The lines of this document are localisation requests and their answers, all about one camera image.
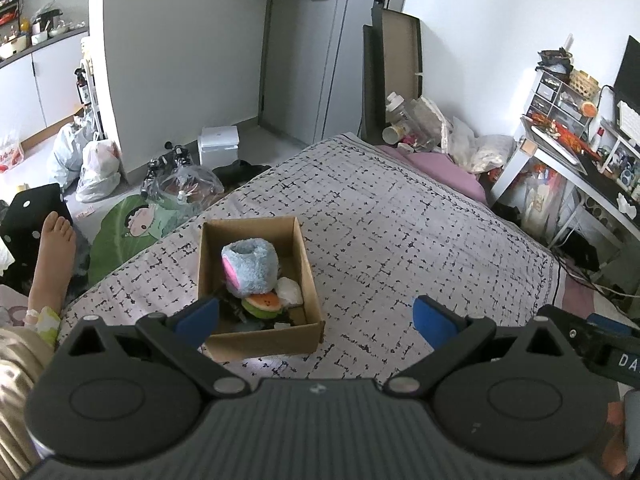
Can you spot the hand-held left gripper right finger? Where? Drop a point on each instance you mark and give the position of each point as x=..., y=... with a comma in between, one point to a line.
x=436, y=321

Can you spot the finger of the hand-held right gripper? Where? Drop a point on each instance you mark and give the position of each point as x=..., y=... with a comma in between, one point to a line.
x=565, y=325
x=607, y=324

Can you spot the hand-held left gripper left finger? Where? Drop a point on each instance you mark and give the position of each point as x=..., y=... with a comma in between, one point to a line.
x=197, y=321

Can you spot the blue crochet coaster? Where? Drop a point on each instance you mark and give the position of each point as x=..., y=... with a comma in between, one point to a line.
x=249, y=325

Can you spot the brown cardboard box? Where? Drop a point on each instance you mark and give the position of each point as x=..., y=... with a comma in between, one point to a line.
x=260, y=345

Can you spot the burger plush toy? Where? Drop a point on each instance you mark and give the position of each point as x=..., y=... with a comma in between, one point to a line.
x=262, y=305

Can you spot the grey-blue fluffy plush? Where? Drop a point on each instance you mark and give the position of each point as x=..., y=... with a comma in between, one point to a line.
x=250, y=265

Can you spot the black knitted item white patch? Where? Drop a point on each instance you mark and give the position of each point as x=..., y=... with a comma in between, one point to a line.
x=286, y=321

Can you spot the white cloth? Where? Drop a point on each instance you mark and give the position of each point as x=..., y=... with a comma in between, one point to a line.
x=290, y=291

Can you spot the person's right hand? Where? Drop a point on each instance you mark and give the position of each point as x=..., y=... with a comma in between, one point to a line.
x=614, y=455

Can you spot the white black-patterned blanket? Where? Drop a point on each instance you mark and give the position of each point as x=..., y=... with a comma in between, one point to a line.
x=400, y=235

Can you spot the green cartoon mat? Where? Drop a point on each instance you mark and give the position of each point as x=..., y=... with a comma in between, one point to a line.
x=135, y=230

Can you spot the white bag hanging on desk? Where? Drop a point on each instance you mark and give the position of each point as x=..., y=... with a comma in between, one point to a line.
x=545, y=197

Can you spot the clear plastic bag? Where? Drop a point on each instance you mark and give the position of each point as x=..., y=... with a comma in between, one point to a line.
x=187, y=187

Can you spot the black cloth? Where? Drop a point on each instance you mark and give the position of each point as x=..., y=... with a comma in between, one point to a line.
x=242, y=171

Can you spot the person's foot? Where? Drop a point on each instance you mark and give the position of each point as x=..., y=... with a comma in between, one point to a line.
x=52, y=260

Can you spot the black tripod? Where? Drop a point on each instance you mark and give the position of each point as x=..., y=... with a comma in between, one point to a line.
x=167, y=165

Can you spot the white desk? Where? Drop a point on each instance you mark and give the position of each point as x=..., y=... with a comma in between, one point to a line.
x=515, y=170

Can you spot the white box appliance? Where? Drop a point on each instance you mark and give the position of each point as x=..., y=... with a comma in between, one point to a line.
x=218, y=146

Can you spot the pile of white plastic bags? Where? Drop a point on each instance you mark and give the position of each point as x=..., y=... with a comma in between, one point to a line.
x=475, y=145

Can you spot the white bottle red cap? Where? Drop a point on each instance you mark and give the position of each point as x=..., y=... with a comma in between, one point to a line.
x=599, y=141

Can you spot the paper cup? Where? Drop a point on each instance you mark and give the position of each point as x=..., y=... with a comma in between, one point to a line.
x=393, y=134

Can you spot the person's beige clothing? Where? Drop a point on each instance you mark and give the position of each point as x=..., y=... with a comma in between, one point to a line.
x=15, y=400

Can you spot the black polka dot cushion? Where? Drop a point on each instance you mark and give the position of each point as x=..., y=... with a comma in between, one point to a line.
x=25, y=220

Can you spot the white keyboard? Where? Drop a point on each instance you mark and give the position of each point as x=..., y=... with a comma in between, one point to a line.
x=629, y=120

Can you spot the grey plastic bag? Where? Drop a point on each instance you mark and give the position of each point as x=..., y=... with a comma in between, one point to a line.
x=67, y=150

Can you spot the clear plastic bottle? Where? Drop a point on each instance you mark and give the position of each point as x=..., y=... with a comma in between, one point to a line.
x=399, y=109

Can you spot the orange round toy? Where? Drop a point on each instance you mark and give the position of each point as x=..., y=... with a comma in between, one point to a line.
x=589, y=108

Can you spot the clear drawer organizer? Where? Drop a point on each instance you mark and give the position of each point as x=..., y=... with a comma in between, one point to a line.
x=555, y=100

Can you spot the wicker basket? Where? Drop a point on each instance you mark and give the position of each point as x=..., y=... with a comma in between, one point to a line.
x=584, y=82

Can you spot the red and white plastic bag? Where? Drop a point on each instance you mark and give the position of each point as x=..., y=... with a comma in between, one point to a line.
x=9, y=152

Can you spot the computer monitor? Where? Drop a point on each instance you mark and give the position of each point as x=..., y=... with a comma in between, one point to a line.
x=629, y=70

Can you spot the flat cardboard box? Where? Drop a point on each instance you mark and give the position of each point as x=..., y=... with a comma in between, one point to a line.
x=395, y=60

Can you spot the white kitchen cabinet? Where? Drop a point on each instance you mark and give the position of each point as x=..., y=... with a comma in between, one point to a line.
x=45, y=80

